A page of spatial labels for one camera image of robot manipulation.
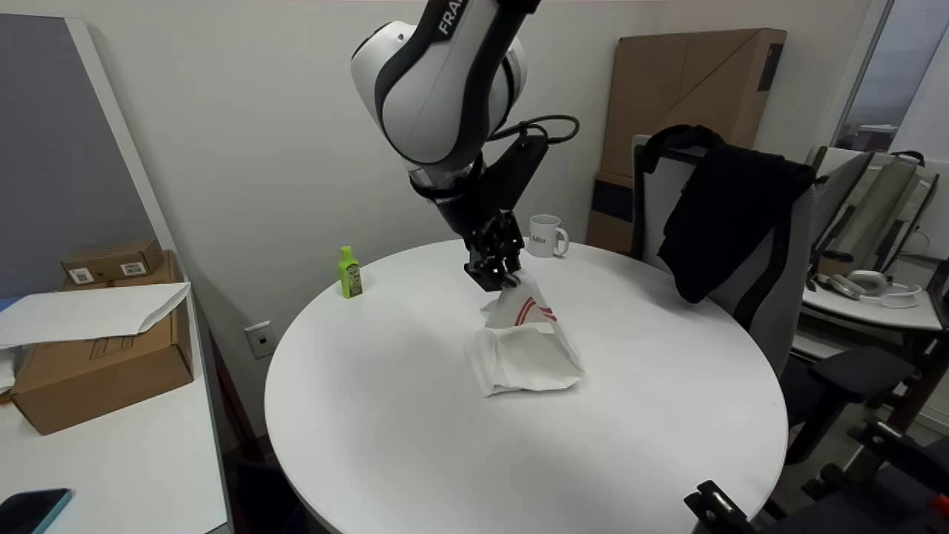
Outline white ceramic mug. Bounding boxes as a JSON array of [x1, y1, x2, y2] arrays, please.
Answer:
[[528, 214, 568, 258]]

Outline white towel with red stripes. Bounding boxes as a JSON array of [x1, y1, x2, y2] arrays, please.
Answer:
[[469, 278, 585, 396]]

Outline white headphones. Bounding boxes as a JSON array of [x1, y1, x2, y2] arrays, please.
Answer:
[[829, 269, 917, 309]]

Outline white side desk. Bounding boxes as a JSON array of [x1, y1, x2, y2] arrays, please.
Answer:
[[0, 309, 230, 534]]

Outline large brown cardboard box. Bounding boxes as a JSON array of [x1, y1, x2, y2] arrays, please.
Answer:
[[12, 306, 192, 434]]

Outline black jacket on chair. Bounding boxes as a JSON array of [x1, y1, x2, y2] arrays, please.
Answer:
[[657, 146, 815, 303]]

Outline grey office chair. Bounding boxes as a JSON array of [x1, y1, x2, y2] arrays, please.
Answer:
[[631, 125, 819, 374]]

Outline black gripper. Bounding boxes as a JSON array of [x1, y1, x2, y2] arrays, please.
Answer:
[[414, 134, 548, 290]]

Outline small green bottle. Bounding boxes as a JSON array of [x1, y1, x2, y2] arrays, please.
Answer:
[[336, 245, 361, 300]]

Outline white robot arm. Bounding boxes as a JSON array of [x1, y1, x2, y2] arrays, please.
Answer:
[[349, 0, 552, 290]]

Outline white paper sheet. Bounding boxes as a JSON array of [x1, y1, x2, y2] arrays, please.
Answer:
[[0, 282, 190, 350]]

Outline dark smartphone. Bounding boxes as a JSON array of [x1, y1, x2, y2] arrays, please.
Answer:
[[0, 488, 72, 534]]

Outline grey folded chair stack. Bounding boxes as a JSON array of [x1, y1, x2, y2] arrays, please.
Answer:
[[813, 147, 939, 275]]

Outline small cardboard box with labels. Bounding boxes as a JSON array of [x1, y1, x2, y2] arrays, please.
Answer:
[[63, 241, 181, 288]]

